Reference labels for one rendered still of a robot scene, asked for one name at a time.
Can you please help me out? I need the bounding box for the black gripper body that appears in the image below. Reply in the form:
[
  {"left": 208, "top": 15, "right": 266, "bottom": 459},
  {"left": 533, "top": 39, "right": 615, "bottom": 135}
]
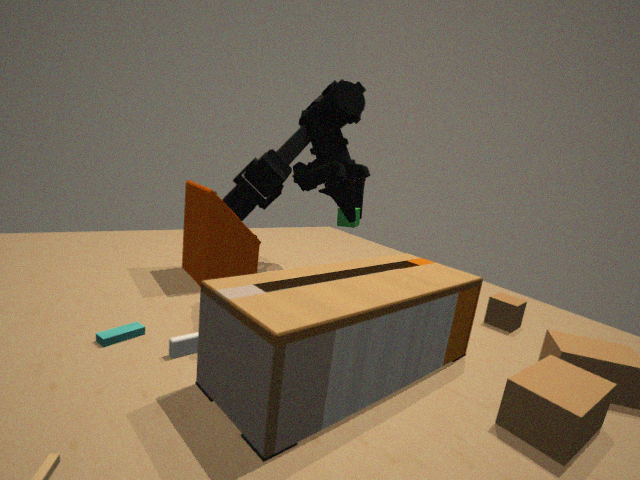
[{"left": 304, "top": 132, "right": 371, "bottom": 190}]

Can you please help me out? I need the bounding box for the teal rectangular bar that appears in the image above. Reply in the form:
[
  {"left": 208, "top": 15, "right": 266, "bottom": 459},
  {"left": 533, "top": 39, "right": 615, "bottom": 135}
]
[{"left": 96, "top": 321, "right": 145, "bottom": 348}]

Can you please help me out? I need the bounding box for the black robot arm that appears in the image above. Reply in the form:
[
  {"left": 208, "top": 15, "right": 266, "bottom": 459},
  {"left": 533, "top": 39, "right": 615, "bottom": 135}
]
[{"left": 223, "top": 79, "right": 366, "bottom": 221}]

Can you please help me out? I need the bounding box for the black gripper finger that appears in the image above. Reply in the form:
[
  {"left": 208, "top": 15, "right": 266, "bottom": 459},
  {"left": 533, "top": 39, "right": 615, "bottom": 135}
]
[
  {"left": 354, "top": 178, "right": 366, "bottom": 219},
  {"left": 319, "top": 178, "right": 356, "bottom": 223}
]

